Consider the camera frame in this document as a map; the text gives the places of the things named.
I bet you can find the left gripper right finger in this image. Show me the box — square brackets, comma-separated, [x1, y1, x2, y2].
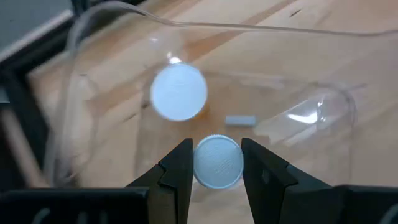
[241, 137, 335, 224]

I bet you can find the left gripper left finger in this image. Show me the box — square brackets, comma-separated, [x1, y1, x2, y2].
[126, 138, 195, 224]

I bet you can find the teal pill bottle white cap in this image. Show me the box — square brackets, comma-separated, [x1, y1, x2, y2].
[192, 134, 244, 190]

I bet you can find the large orange pill bottle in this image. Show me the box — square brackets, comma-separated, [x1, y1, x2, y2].
[149, 62, 210, 123]

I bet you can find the clear plastic bin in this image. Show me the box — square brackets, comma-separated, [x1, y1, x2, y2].
[43, 0, 398, 194]

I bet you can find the small grey block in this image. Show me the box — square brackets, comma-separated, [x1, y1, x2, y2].
[224, 115, 257, 128]

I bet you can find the black aluminium table frame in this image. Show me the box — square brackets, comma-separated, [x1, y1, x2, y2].
[0, 0, 94, 190]

